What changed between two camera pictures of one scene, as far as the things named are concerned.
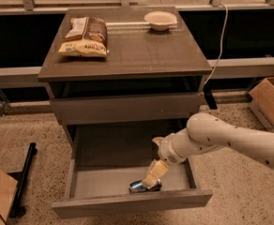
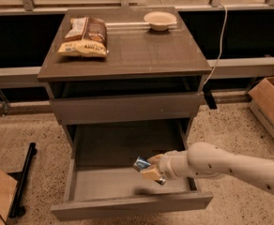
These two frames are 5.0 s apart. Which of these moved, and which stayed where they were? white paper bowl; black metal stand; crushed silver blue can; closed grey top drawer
Moved: crushed silver blue can
Stayed: black metal stand; closed grey top drawer; white paper bowl
